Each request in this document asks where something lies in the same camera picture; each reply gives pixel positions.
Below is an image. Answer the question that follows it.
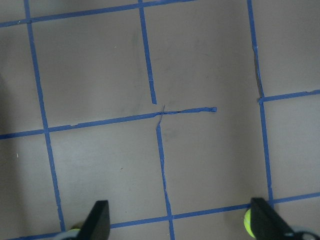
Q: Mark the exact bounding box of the tennis ball near right gripper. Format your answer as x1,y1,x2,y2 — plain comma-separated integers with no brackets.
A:
243,208,256,239

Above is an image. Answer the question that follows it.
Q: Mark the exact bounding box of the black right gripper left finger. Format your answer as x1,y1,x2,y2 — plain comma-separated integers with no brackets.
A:
76,200,111,240

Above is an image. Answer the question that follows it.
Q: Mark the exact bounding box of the centre Head tennis ball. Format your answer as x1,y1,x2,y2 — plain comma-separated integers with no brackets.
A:
68,228,81,234

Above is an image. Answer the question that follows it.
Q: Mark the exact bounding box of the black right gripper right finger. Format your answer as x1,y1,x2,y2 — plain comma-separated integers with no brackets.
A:
250,197,294,240

